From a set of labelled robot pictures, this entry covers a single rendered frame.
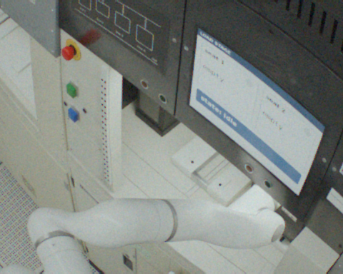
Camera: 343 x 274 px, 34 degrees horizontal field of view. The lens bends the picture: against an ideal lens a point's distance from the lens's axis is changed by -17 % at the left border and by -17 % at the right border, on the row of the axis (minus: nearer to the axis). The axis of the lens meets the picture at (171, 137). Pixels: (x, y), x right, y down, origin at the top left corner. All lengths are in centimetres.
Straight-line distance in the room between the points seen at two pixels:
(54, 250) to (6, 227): 161
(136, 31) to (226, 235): 44
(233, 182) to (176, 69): 69
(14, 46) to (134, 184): 77
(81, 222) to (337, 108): 51
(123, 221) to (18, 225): 169
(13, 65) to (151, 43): 105
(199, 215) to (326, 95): 44
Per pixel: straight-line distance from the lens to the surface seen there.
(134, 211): 112
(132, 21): 120
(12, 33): 232
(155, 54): 120
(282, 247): 173
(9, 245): 272
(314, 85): 93
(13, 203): 283
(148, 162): 186
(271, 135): 108
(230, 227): 127
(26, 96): 206
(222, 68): 107
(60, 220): 116
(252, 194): 140
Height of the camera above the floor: 241
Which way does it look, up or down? 54 degrees down
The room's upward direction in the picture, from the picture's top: 5 degrees clockwise
